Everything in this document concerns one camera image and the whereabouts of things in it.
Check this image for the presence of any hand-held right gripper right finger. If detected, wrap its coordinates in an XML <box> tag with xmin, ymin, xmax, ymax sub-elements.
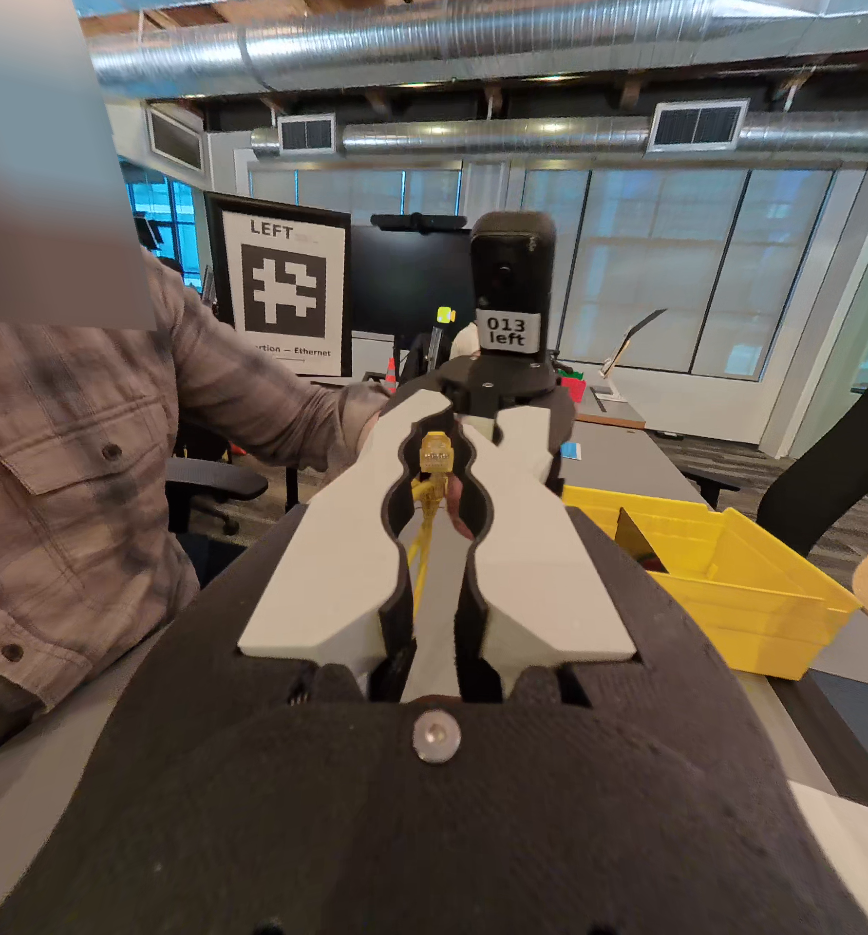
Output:
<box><xmin>454</xmin><ymin>432</ymin><xmax>638</xmax><ymax>706</ymax></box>

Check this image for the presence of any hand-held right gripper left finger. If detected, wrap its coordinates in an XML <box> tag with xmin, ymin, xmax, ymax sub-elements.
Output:
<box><xmin>237</xmin><ymin>427</ymin><xmax>416</xmax><ymax>706</ymax></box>

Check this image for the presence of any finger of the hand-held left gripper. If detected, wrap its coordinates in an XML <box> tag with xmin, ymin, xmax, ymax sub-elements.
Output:
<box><xmin>487</xmin><ymin>404</ymin><xmax>575</xmax><ymax>489</ymax></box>
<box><xmin>364</xmin><ymin>389</ymin><xmax>455</xmax><ymax>455</ymax></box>

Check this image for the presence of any yellow ethernet cable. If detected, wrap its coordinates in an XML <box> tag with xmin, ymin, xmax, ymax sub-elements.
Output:
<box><xmin>403</xmin><ymin>431</ymin><xmax>457</xmax><ymax>622</ymax></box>

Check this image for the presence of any yellow plastic bin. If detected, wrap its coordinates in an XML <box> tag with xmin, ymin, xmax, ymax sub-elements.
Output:
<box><xmin>562</xmin><ymin>484</ymin><xmax>865</xmax><ymax>682</ymax></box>

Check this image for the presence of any person's left forearm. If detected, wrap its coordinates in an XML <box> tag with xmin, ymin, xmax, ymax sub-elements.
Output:
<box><xmin>178</xmin><ymin>307</ymin><xmax>393</xmax><ymax>476</ymax></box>

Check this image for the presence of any person's left hand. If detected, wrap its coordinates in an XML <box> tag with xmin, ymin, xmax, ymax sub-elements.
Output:
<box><xmin>443</xmin><ymin>467</ymin><xmax>477</xmax><ymax>543</ymax></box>

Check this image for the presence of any black video bar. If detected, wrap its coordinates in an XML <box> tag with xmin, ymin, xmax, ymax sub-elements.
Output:
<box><xmin>370</xmin><ymin>212</ymin><xmax>469</xmax><ymax>233</ymax></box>

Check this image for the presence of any black monitor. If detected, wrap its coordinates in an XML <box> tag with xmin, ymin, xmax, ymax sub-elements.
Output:
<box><xmin>350</xmin><ymin>225</ymin><xmax>476</xmax><ymax>338</ymax></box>

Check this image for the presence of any tilted board stand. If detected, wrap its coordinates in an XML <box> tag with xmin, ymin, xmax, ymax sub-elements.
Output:
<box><xmin>599</xmin><ymin>307</ymin><xmax>669</xmax><ymax>381</ymax></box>

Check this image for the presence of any large marker sign board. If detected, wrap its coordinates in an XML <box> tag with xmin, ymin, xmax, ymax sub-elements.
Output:
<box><xmin>204</xmin><ymin>191</ymin><xmax>353</xmax><ymax>378</ymax></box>

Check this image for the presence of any white air vent grille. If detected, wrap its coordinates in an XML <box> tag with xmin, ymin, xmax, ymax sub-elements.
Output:
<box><xmin>277</xmin><ymin>113</ymin><xmax>338</xmax><ymax>155</ymax></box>
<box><xmin>646</xmin><ymin>98</ymin><xmax>751</xmax><ymax>156</ymax></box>
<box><xmin>145</xmin><ymin>102</ymin><xmax>206</xmax><ymax>174</ymax></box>

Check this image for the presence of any person's plaid shirt torso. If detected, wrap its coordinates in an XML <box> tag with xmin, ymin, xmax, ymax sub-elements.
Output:
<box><xmin>0</xmin><ymin>248</ymin><xmax>203</xmax><ymax>768</ymax></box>

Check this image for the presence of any dark desk mat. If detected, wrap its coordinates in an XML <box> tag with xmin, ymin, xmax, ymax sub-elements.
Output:
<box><xmin>774</xmin><ymin>668</ymin><xmax>868</xmax><ymax>801</ymax></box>

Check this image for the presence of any slim silver air duct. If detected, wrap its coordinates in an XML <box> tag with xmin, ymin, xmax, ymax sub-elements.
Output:
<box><xmin>250</xmin><ymin>112</ymin><xmax>868</xmax><ymax>160</ymax></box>

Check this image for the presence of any large silver air duct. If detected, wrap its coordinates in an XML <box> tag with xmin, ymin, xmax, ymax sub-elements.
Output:
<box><xmin>89</xmin><ymin>0</ymin><xmax>868</xmax><ymax>94</ymax></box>

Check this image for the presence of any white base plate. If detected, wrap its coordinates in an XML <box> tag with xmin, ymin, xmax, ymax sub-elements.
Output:
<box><xmin>788</xmin><ymin>780</ymin><xmax>868</xmax><ymax>935</ymax></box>

